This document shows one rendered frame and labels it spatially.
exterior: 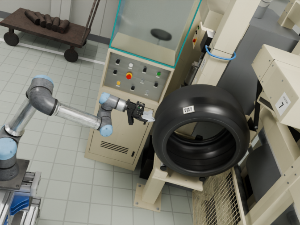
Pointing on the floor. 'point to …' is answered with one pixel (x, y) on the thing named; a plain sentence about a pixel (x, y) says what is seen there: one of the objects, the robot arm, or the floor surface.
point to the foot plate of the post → (145, 202)
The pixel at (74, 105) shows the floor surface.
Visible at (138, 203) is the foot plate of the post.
